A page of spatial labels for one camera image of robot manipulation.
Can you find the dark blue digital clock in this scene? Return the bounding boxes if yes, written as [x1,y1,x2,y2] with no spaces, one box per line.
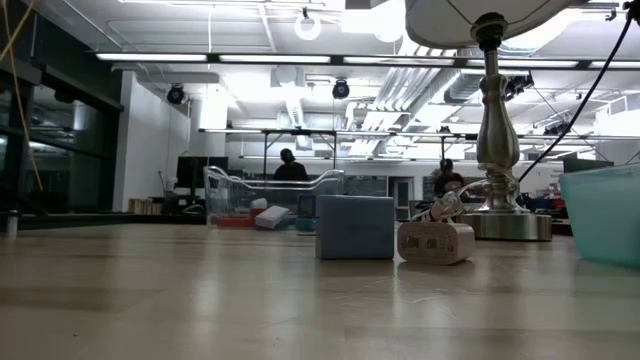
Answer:
[297,194,318,219]

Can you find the light blue cube charger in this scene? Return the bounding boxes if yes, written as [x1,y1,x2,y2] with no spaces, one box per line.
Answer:
[315,194,396,261]

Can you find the white power adapter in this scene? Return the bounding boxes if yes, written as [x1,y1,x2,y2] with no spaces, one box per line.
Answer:
[254,204,291,230]

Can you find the red digital clock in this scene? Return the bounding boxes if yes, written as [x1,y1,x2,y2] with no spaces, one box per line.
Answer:
[215,215,256,229]

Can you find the pink wall charger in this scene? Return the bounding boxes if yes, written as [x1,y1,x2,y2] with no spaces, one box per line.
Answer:
[396,221,476,266]

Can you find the clear plastic bin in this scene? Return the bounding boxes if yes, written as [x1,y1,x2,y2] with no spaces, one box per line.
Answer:
[202,166,346,231]

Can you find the black computer monitor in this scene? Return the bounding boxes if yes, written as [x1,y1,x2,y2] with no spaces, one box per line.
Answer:
[175,155,230,190]
[563,157,615,174]

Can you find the round pendant light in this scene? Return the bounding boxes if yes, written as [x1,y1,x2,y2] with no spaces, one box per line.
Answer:
[293,14,322,42]

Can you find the silver table lamp white shade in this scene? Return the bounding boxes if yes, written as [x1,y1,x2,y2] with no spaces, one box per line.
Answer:
[404,0,586,242]

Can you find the wooden boxes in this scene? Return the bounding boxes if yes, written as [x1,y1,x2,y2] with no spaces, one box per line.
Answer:
[127,197,166,216]

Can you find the black ceiling spotlight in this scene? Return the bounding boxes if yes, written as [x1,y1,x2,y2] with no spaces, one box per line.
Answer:
[504,72,535,101]

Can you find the translucent teal plastic tray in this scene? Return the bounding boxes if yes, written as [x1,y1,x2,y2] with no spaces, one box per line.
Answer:
[558,163,640,269]

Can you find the white lamp power cord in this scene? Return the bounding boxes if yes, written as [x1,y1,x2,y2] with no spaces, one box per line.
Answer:
[410,162,521,225]

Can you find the silver ceiling duct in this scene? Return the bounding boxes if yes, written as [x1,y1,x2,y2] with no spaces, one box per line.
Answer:
[374,64,481,119]

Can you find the black metal table frame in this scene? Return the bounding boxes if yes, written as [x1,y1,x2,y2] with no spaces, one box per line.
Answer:
[19,212,206,226]

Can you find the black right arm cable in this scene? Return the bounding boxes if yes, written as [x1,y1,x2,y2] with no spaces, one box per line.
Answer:
[517,14,632,184]

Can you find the yellow hanging cord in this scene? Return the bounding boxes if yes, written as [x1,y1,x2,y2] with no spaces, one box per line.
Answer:
[0,0,45,191]

